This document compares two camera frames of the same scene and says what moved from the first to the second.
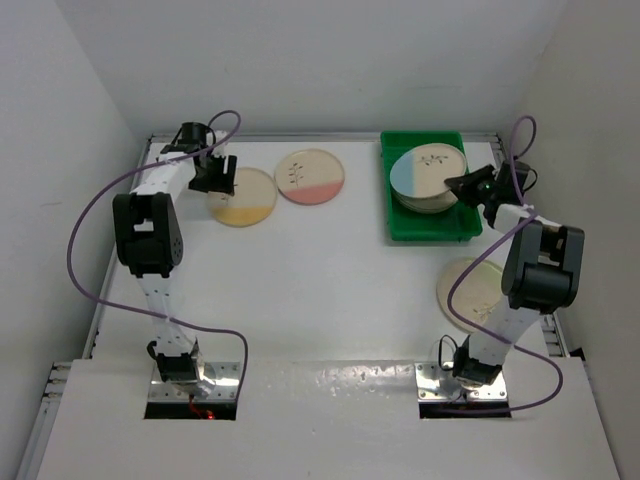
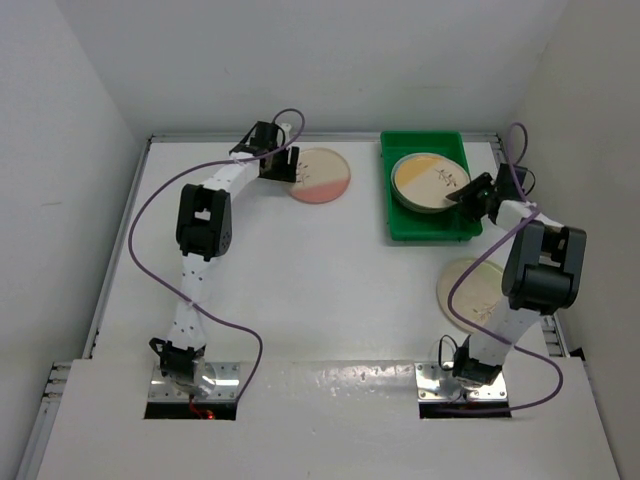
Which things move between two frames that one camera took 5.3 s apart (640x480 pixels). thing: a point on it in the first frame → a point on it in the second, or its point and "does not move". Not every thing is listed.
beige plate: x=422 y=170 → x=421 y=208
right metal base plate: x=438 y=385 does not move
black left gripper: x=222 y=182 → x=287 y=171
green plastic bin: x=461 y=222 does not move
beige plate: x=252 y=203 → x=422 y=182
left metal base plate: x=226 y=388 does not move
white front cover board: x=330 y=420 does not move
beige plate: x=474 y=297 does not move
